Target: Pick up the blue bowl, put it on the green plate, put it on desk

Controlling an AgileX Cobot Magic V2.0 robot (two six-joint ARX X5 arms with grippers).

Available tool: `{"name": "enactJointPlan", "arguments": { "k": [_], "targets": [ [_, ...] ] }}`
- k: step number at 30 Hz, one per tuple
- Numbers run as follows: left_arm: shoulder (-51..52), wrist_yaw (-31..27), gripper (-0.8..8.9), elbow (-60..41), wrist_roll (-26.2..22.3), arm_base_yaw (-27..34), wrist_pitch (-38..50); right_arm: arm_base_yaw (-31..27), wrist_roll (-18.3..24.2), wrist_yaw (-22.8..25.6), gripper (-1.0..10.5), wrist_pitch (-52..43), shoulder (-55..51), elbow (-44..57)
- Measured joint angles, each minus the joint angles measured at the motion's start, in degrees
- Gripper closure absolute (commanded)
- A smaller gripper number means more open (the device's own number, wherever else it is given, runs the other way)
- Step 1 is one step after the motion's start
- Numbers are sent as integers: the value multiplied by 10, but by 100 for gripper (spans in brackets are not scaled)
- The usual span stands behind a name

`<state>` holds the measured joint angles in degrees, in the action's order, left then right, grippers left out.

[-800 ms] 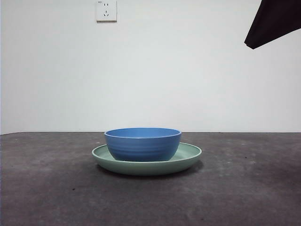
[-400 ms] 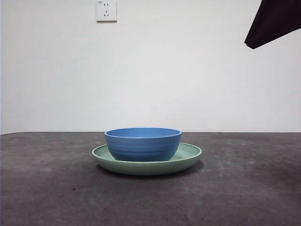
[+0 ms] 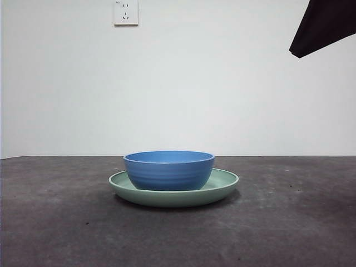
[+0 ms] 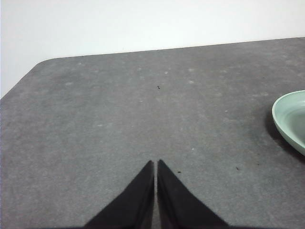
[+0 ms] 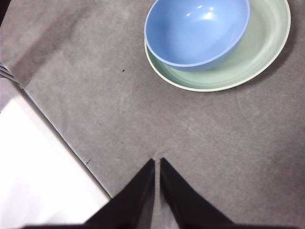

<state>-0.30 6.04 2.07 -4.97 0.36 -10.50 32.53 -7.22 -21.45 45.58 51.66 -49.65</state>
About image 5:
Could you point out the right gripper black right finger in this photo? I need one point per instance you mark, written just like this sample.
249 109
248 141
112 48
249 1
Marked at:
183 205

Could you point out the blue ribbed bowl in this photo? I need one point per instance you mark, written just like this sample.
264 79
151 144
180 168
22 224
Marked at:
190 35

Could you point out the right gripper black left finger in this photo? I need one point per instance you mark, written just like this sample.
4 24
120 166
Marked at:
133 205

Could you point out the pale green round plate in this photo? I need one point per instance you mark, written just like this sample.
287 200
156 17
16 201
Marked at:
262 50

